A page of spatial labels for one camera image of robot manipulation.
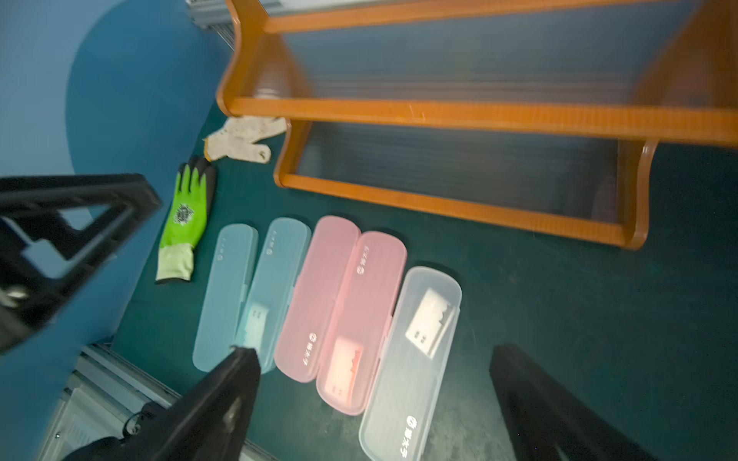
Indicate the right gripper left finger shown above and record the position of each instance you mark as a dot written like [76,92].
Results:
[210,422]

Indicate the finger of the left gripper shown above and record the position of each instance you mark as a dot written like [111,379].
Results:
[56,232]

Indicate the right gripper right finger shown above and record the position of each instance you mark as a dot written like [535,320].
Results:
[547,422]

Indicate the pink pencil case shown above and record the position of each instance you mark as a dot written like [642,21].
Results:
[360,325]
[298,352]

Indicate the left blue pencil case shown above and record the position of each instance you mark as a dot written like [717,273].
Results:
[231,272]

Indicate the blue pencil case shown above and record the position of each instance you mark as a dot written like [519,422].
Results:
[269,297]
[231,272]

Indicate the right blue pencil case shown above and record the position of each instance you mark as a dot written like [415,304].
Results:
[269,297]

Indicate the orange three-tier shelf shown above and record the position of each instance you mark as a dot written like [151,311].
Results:
[690,97]

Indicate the green black work glove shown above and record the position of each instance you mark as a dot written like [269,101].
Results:
[187,219]

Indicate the white cotton work glove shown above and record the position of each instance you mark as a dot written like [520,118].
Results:
[240,139]

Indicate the aluminium front rail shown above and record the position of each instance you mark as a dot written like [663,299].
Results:
[108,396]

